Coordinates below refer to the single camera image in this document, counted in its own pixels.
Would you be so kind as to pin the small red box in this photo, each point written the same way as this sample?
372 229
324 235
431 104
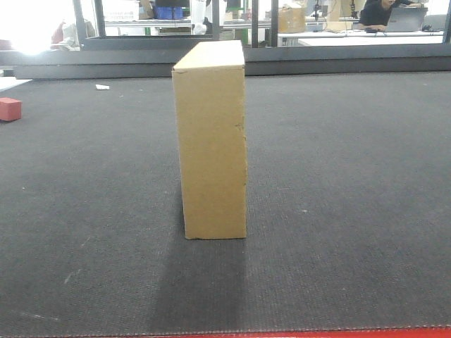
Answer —
10 109

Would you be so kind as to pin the tall brown cardboard box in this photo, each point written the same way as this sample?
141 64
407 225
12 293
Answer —
209 88

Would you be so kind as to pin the black conveyor frame rail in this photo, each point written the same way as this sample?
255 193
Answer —
141 57

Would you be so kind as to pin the seated person in black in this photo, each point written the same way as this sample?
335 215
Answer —
375 14

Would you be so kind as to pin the grey laptop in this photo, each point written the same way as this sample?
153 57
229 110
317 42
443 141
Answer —
406 19

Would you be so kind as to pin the background brown cardboard box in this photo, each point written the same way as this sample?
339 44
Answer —
291 19

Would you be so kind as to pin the white work table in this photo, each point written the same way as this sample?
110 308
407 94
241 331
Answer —
358 38

